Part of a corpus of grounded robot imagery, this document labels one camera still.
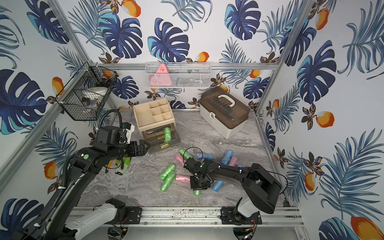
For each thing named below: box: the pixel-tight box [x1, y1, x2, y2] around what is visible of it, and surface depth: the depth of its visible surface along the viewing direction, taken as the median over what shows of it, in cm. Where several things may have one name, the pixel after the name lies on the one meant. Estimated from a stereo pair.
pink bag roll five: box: [228, 156, 238, 167], surface depth 94 cm
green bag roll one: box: [159, 163, 176, 181], surface depth 89 cm
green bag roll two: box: [160, 171, 176, 192], surface depth 85 cm
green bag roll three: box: [193, 190, 202, 196], surface depth 82 cm
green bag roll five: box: [179, 148, 193, 160], surface depth 97 cm
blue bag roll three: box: [196, 153, 214, 160], surface depth 94 cm
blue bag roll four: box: [221, 150, 234, 165], surface depth 96 cm
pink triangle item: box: [148, 63, 172, 86], surface depth 92 cm
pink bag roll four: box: [175, 174, 191, 184], surface depth 86 cm
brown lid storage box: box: [200, 86, 251, 139], surface depth 100 cm
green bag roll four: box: [164, 127, 172, 143], surface depth 86 cm
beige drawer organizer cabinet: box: [133, 98, 176, 133], surface depth 87 cm
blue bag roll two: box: [212, 180, 224, 193], surface depth 83 cm
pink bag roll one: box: [175, 153, 185, 166], surface depth 94 cm
